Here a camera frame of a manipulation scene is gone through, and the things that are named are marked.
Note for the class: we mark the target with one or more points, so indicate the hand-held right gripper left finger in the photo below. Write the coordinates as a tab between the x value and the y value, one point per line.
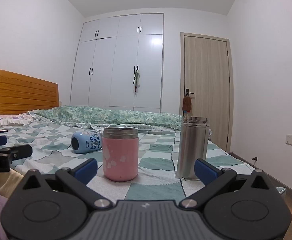
87	171

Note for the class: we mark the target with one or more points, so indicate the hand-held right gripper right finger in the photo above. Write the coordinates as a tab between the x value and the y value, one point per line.
206	172

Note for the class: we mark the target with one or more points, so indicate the blue printed cup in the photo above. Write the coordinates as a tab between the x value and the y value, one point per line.
86	142

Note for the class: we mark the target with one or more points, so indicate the stainless steel cup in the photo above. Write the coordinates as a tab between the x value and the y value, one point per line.
192	145

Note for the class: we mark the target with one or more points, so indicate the pink steel-rimmed cup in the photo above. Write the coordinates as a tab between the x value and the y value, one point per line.
121	155

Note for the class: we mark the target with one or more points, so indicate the beige mattress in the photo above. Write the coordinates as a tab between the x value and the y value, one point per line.
3	182

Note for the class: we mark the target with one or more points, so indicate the purple floral pillow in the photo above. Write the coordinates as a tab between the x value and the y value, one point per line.
6	119

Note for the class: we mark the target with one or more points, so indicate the checkered green bedsheet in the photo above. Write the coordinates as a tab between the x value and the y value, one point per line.
158	160

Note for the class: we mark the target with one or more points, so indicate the wooden headboard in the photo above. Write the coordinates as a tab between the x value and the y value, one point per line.
18	92

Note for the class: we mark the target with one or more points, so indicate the green floral quilt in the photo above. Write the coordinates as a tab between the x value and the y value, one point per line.
111	116

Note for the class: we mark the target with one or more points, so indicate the brown hanging ornament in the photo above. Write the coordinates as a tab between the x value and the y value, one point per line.
187	104

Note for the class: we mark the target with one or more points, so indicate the teal storage box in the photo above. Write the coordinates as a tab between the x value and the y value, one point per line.
282	191

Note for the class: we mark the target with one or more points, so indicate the wooden door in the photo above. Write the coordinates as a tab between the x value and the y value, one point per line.
206	80

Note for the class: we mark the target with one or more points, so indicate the green hanging ornament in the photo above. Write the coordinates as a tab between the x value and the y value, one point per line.
136	78

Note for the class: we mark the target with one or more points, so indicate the white wardrobe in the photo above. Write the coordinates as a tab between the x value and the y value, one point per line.
118	62

